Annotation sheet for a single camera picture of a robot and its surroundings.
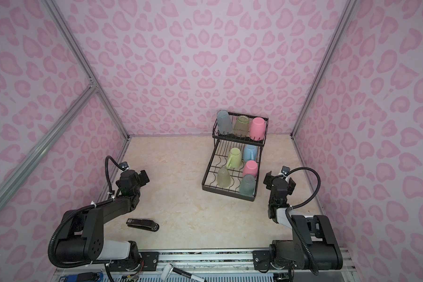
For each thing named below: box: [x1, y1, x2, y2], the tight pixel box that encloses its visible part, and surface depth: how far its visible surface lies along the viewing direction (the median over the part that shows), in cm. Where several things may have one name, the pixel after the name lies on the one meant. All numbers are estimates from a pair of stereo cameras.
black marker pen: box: [160, 263, 207, 282], surface depth 71 cm
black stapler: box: [125, 217, 160, 232], surface depth 83 cm
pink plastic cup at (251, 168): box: [242, 159, 258, 177], surface depth 92 cm
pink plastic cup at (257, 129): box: [249, 116, 266, 141], surface depth 89 cm
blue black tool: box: [59, 272, 104, 282], surface depth 68 cm
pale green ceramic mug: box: [226, 147, 243, 169], surface depth 98 cm
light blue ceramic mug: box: [243, 143, 258, 163], surface depth 100 cm
